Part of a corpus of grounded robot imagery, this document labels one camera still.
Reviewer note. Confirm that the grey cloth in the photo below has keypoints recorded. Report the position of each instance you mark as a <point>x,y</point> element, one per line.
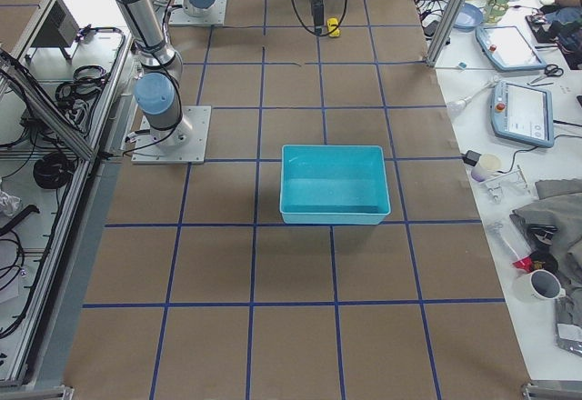
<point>558,205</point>

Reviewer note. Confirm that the black scissors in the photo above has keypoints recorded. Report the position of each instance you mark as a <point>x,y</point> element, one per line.
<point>551,70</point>

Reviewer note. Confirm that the upper teach pendant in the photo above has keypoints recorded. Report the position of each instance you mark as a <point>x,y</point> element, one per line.
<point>507,49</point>

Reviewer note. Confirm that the grey control box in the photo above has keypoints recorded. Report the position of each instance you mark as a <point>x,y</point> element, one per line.
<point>58,31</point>

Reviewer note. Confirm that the teach pendant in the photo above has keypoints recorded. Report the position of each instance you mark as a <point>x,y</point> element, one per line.
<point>507,49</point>
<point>523,114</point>

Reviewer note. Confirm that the lower teach pendant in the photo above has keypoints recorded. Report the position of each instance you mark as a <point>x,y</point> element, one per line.
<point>523,114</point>

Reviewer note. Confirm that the light blue plastic bin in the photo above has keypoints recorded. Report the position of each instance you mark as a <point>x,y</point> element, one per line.
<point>333,185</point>

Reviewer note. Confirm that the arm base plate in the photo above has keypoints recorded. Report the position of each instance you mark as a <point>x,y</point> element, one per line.
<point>184,14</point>
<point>186,144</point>

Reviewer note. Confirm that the cream purple cup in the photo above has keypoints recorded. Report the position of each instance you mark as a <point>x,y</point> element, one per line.
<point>486,166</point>

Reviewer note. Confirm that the white grey mug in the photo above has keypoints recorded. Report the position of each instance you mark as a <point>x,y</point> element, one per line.
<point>538,286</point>

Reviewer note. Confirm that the green white mug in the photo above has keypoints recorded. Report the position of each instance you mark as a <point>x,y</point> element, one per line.
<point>494,10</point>

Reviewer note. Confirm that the yellow beetle toy car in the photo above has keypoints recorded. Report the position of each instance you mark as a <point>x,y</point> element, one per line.
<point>332,27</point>

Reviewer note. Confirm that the aluminium frame post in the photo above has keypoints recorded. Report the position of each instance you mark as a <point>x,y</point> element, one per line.
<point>443,31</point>

